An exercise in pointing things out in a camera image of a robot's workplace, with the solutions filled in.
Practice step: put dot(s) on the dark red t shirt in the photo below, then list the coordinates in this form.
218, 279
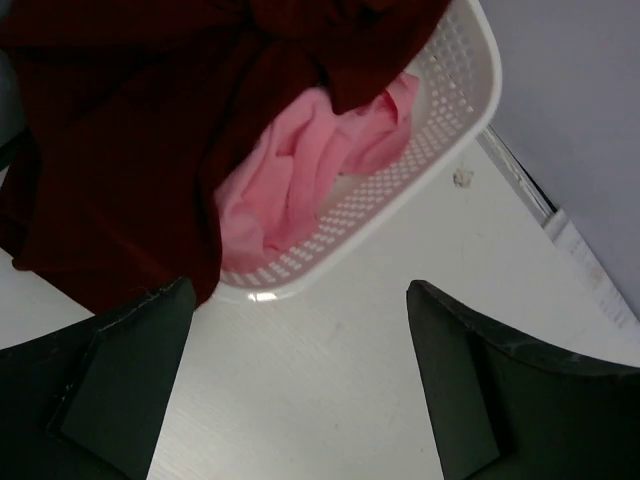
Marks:
137, 110

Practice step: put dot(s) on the aluminium table frame rail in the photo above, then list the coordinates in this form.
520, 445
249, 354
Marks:
562, 232

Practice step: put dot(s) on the pink t shirt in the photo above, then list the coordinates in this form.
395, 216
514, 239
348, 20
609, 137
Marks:
270, 201

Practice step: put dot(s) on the small crumpled paper scrap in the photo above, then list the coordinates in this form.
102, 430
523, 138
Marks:
462, 178

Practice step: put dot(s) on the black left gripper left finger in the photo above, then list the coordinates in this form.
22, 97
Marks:
88, 401

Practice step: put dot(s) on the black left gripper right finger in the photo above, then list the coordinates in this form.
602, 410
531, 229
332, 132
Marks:
505, 405

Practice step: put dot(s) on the white plastic basket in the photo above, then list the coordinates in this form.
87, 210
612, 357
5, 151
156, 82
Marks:
461, 83

